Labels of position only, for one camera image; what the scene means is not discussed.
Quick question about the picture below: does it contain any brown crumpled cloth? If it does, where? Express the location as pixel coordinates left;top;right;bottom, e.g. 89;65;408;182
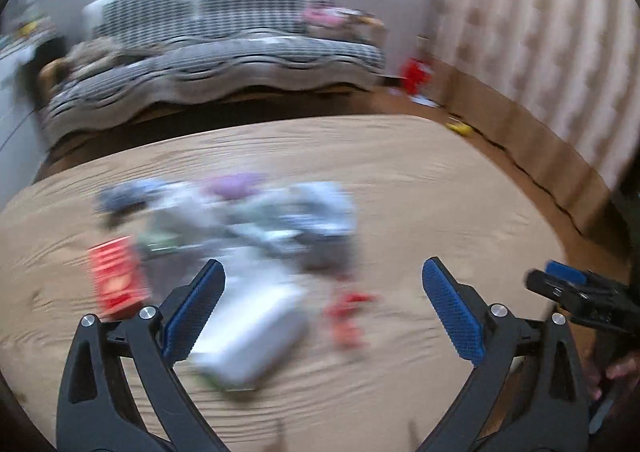
64;39;128;79

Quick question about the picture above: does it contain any pale blue white packet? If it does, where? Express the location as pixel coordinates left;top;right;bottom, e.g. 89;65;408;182
285;181;357;240

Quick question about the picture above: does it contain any pink plush toy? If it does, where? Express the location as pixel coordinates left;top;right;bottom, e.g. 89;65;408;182
304;4;347;29

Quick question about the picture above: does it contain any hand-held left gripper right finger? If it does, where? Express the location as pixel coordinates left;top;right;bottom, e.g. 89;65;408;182
412;257;591;452

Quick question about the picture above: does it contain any small red toy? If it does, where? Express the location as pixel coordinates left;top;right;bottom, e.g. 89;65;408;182
322;289;379;349

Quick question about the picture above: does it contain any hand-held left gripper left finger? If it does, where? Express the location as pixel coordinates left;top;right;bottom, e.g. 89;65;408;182
56;259;236;452

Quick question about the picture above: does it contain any person's right hand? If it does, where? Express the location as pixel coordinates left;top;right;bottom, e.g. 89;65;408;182
587;349;640;400

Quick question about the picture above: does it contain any black white wavy-edged sofa cover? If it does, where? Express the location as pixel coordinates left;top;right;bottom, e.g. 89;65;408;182
40;30;386;133

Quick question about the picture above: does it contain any purple pink plastic toy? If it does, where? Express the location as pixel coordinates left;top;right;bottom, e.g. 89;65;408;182
202;172;269;201

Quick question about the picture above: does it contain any white snack bag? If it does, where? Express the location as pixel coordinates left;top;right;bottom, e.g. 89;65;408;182
137;197;301;259

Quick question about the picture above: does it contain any patterned wooden-frame sofa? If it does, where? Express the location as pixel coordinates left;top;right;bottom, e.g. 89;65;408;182
37;0;388;145

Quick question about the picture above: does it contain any red snack packet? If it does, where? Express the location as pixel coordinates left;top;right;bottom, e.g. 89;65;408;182
87;235;152;319

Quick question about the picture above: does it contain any red plastic object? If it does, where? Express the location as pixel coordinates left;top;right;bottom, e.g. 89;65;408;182
400;57;434;94

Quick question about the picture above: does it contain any silver green-printed packet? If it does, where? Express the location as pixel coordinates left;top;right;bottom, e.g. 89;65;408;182
191;252;309;391

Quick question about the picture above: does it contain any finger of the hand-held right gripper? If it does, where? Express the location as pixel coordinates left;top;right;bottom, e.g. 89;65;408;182
544;259;591;287
524;269;586;315

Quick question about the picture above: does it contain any blue white wrapper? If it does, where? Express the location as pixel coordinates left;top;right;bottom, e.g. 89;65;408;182
96;179;167;216

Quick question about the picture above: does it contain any beige patterned curtain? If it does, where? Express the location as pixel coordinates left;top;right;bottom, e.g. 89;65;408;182
430;0;640;239

